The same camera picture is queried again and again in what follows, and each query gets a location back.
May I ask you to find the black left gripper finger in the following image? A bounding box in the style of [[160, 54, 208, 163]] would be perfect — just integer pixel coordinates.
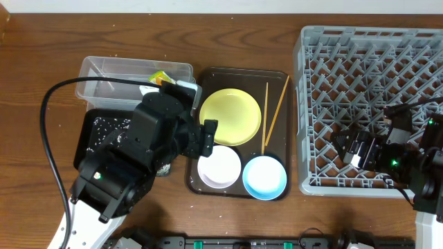
[[201, 120, 218, 157], [161, 80, 202, 110]]

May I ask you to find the white cup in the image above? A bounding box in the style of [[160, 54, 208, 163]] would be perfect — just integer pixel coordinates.
[[345, 154, 361, 168]]

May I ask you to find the yellow plate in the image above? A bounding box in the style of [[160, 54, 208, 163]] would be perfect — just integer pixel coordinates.
[[199, 89, 262, 146]]

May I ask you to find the orange green snack wrapper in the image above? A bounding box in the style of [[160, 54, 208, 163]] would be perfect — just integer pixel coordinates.
[[148, 71, 176, 85]]

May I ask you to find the white paper napkin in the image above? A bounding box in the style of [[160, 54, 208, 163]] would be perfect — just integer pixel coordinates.
[[139, 85, 160, 95]]

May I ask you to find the pink bowl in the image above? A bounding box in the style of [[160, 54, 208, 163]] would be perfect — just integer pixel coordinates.
[[197, 145, 242, 189]]

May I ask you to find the wooden chopstick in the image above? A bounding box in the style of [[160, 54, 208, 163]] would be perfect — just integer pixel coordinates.
[[261, 82, 269, 156], [264, 75, 290, 147]]

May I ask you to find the light blue bowl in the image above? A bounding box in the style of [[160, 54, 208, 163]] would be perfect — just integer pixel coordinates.
[[242, 156, 287, 201]]

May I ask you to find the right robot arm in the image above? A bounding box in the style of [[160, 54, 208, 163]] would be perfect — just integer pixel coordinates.
[[330, 104, 442, 248]]

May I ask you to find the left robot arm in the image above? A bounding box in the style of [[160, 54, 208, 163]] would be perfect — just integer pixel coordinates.
[[39, 77, 217, 248]]

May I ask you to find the grey plastic dishwasher rack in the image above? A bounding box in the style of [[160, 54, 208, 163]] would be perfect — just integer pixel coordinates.
[[293, 26, 442, 199]]

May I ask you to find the clear plastic waste bin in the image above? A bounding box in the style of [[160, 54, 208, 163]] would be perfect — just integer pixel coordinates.
[[75, 55, 197, 113]]

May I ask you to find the dark brown serving tray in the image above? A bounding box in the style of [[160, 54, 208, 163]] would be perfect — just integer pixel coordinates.
[[185, 67, 293, 201]]

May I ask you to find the black tray with rice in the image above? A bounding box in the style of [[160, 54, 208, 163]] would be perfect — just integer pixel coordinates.
[[73, 109, 133, 169]]

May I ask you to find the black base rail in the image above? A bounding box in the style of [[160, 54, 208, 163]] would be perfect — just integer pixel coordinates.
[[101, 237, 415, 249]]

